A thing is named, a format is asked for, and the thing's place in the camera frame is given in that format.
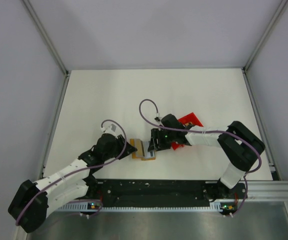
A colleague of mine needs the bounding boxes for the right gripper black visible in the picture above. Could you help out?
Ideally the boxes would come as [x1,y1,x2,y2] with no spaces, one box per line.
[148,128,176,153]

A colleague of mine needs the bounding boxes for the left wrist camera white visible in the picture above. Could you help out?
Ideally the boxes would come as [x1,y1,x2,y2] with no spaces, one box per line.
[101,123,117,135]

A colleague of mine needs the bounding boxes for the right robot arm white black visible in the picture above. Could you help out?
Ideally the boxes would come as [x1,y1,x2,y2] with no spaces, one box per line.
[147,114,266,198]

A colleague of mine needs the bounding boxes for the red plastic card bin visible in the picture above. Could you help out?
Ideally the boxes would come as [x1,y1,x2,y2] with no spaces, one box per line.
[171,112,204,151]

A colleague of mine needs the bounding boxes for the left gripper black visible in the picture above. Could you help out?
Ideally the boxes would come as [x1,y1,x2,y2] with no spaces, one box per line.
[103,134,137,161]

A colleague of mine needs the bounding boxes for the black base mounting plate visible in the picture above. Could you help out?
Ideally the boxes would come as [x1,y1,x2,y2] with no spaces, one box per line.
[87,179,246,208]

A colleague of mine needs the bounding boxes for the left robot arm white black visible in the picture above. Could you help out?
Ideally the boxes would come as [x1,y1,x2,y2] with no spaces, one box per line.
[8,133,137,233]

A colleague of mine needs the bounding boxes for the grey slotted cable duct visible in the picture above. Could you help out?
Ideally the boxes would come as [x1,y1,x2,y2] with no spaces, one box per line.
[56,202,236,213]

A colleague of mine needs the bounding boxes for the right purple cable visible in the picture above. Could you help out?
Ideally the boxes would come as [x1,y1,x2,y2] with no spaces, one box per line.
[138,99,263,217]

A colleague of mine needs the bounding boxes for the yellow leather card holder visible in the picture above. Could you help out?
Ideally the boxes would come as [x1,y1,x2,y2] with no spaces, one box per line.
[129,138,145,161]

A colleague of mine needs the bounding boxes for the aluminium frame rail front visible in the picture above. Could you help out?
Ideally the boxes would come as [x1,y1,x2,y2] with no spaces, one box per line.
[246,181,288,201]

